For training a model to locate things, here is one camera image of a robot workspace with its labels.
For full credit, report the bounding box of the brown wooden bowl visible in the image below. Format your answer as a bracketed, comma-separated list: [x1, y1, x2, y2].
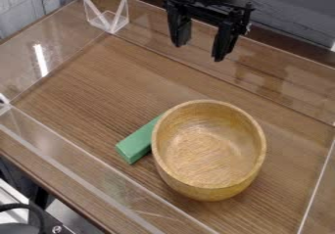
[152, 100, 266, 202]

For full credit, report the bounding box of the clear acrylic tray enclosure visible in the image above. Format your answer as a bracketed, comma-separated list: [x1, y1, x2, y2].
[0, 0, 335, 234]

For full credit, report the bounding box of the black cable lower left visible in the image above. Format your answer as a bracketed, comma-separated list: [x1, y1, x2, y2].
[0, 203, 46, 234]

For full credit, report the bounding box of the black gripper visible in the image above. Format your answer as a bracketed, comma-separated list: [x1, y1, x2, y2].
[164, 0, 253, 62]

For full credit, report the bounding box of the clear acrylic corner bracket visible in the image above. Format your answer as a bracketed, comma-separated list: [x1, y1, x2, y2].
[82, 0, 129, 34]

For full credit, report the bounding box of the green rectangular block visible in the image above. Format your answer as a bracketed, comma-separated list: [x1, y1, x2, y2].
[114, 116, 161, 164]

